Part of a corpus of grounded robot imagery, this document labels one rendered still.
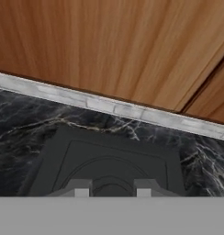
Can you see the brown wooden cupboard door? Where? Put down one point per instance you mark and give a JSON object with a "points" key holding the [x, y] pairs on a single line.
{"points": [[212, 98], [117, 49]]}

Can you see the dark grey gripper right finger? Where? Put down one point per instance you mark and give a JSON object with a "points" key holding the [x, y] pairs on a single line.
{"points": [[144, 187]]}

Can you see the dark grey hob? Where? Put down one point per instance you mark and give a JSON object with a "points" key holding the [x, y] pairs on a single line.
{"points": [[110, 159]]}

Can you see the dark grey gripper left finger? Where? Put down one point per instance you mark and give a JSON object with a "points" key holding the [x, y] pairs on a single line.
{"points": [[80, 187]]}

